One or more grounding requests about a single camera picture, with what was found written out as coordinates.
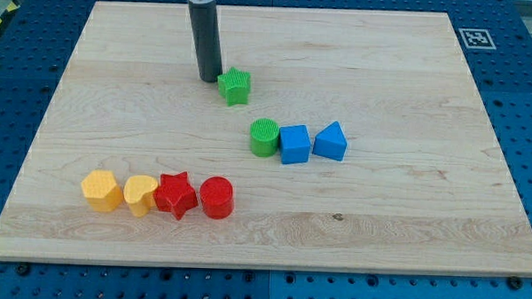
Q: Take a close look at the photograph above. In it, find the yellow heart block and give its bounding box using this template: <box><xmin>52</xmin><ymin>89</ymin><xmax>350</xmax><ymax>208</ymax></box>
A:
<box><xmin>123</xmin><ymin>175</ymin><xmax>160</xmax><ymax>217</ymax></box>

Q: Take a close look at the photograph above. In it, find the red cylinder block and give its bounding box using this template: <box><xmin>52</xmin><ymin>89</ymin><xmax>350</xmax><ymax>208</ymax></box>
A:
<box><xmin>199</xmin><ymin>176</ymin><xmax>234</xmax><ymax>219</ymax></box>

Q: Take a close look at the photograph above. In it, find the red star block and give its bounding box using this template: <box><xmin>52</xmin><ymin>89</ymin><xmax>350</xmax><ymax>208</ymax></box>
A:
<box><xmin>153</xmin><ymin>171</ymin><xmax>199</xmax><ymax>220</ymax></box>

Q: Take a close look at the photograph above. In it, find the blue cube block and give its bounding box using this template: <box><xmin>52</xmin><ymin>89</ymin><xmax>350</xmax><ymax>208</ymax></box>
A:
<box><xmin>279</xmin><ymin>125</ymin><xmax>310</xmax><ymax>164</ymax></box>

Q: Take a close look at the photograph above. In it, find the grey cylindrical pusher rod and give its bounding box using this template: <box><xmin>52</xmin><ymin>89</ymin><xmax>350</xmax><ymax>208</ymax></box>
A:
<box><xmin>188</xmin><ymin>0</ymin><xmax>223</xmax><ymax>83</ymax></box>

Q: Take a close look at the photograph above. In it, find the green star block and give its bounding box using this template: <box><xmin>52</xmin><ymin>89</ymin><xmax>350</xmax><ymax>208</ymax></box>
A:
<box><xmin>217</xmin><ymin>67</ymin><xmax>252</xmax><ymax>106</ymax></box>

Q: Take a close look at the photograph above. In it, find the light wooden board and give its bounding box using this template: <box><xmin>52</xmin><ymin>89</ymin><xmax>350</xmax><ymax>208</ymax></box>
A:
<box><xmin>0</xmin><ymin>2</ymin><xmax>532</xmax><ymax>277</ymax></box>

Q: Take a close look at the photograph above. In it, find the white fiducial marker tag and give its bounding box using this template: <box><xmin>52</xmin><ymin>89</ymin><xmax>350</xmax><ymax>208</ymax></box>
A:
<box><xmin>458</xmin><ymin>28</ymin><xmax>496</xmax><ymax>50</ymax></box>

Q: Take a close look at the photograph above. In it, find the yellow hexagon block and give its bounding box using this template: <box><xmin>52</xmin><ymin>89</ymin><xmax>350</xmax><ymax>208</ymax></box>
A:
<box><xmin>80</xmin><ymin>169</ymin><xmax>123</xmax><ymax>212</ymax></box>

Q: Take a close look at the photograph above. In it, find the blue triangular prism block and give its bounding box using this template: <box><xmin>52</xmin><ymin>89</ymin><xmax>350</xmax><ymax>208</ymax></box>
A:
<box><xmin>312</xmin><ymin>121</ymin><xmax>348</xmax><ymax>161</ymax></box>

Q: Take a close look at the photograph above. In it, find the green cylinder block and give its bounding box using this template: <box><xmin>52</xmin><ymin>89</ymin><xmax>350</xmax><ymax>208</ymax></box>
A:
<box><xmin>250</xmin><ymin>117</ymin><xmax>280</xmax><ymax>158</ymax></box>

